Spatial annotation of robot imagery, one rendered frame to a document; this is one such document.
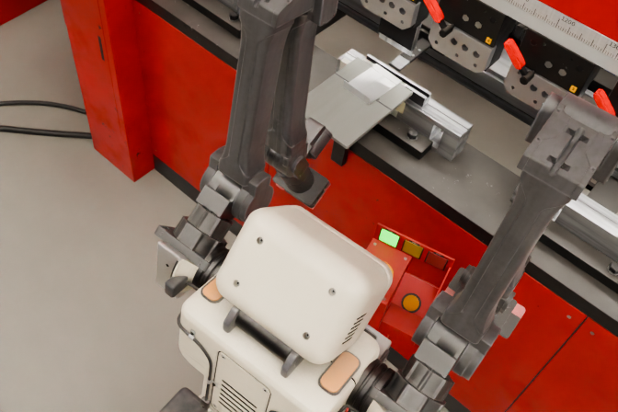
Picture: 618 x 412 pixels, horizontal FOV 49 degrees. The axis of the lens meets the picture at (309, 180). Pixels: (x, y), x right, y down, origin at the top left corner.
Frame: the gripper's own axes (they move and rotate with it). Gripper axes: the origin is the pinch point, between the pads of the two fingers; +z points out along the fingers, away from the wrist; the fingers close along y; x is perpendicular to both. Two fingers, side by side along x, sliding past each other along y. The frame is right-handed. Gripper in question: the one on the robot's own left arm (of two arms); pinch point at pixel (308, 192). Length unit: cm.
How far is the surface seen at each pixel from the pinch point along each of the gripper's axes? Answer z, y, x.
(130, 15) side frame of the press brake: 36, 94, -20
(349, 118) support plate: 10.5, 6.2, -21.5
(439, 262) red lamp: 24.0, -28.8, -6.2
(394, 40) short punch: 10.1, 8.4, -44.0
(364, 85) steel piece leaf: 15.7, 9.8, -32.3
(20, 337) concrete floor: 69, 75, 84
